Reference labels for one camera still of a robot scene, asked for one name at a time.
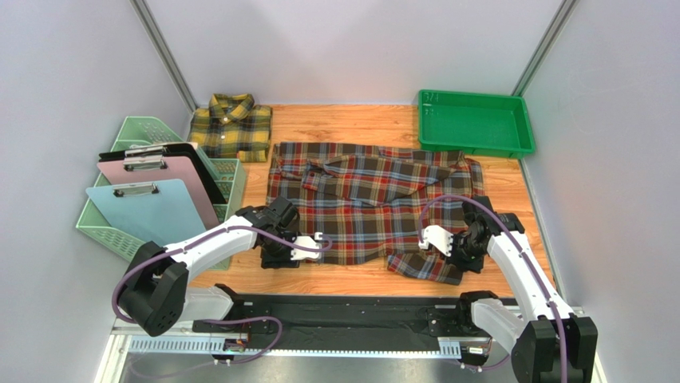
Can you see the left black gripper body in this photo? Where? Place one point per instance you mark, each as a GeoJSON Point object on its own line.
{"type": "Point", "coordinates": [277, 255]}

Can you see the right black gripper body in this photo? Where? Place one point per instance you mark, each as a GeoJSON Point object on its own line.
{"type": "Point", "coordinates": [464, 261]}

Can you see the red brown plaid shirt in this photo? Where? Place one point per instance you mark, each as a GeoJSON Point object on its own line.
{"type": "Point", "coordinates": [371, 200]}

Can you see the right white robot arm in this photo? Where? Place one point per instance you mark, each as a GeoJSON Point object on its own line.
{"type": "Point", "coordinates": [526, 297]}

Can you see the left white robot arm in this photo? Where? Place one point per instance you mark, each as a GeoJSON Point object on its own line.
{"type": "Point", "coordinates": [154, 292]}

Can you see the blue clipboard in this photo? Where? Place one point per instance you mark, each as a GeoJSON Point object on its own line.
{"type": "Point", "coordinates": [159, 211]}

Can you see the green plastic tray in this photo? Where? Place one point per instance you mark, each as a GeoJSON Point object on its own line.
{"type": "Point", "coordinates": [479, 124]}

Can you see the yellow plaid folded shirt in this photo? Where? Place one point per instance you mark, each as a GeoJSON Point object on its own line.
{"type": "Point", "coordinates": [233, 127]}

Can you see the pink clipboard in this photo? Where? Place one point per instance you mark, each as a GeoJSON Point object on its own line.
{"type": "Point", "coordinates": [157, 168]}

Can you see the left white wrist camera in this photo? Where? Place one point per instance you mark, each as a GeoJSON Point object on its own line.
{"type": "Point", "coordinates": [308, 247]}

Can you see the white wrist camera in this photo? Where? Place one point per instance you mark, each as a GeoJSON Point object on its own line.
{"type": "Point", "coordinates": [308, 247]}
{"type": "Point", "coordinates": [434, 236]}

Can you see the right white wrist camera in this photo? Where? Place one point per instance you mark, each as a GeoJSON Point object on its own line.
{"type": "Point", "coordinates": [434, 236]}

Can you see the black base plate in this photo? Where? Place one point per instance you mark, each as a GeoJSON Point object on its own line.
{"type": "Point", "coordinates": [348, 323]}

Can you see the aluminium rail frame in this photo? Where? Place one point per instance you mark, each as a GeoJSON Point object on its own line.
{"type": "Point", "coordinates": [180, 354]}

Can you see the right corner aluminium post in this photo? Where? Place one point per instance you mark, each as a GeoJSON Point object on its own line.
{"type": "Point", "coordinates": [556, 25]}

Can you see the corner aluminium post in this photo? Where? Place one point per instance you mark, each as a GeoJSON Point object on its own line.
{"type": "Point", "coordinates": [155, 34]}
{"type": "Point", "coordinates": [556, 25]}

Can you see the left corner aluminium post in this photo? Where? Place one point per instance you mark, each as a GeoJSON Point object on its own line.
{"type": "Point", "coordinates": [155, 34]}

